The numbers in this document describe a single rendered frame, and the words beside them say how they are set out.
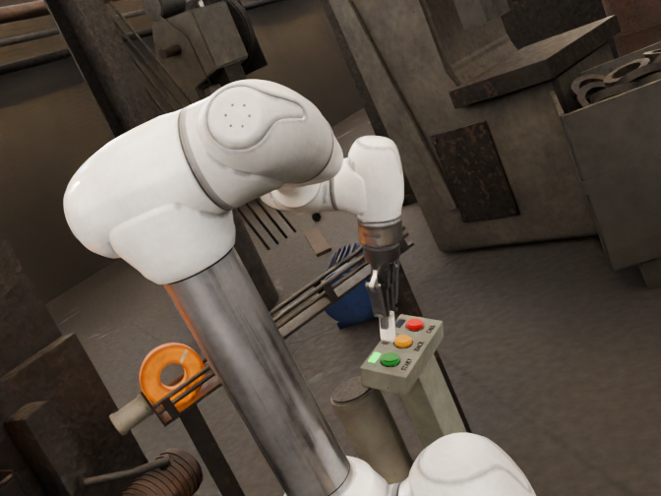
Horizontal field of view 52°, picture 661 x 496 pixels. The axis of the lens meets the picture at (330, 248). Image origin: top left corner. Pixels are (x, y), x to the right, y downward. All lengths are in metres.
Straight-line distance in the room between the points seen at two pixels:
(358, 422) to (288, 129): 1.03
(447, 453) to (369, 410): 0.66
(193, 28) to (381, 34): 5.81
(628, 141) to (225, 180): 2.02
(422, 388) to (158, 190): 0.94
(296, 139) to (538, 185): 2.71
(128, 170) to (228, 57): 8.55
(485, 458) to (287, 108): 0.53
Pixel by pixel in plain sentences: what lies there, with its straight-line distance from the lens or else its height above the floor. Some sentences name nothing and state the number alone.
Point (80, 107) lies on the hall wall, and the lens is 10.03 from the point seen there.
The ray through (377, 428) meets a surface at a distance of 1.66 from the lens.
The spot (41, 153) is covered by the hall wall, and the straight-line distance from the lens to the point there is 9.46.
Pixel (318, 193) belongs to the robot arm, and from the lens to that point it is 1.30.
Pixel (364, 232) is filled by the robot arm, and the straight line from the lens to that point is 1.34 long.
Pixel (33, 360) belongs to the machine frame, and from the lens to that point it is 1.86.
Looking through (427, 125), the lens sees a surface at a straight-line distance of 3.59.
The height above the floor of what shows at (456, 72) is 0.95.
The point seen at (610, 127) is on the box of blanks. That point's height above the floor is 0.64.
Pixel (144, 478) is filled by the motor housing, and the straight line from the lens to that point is 1.77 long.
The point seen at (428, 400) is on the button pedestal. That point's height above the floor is 0.48.
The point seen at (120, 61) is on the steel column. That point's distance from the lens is 5.74.
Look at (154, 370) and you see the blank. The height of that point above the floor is 0.74.
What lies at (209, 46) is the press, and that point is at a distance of 9.16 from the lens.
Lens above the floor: 1.24
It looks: 14 degrees down
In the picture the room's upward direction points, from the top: 24 degrees counter-clockwise
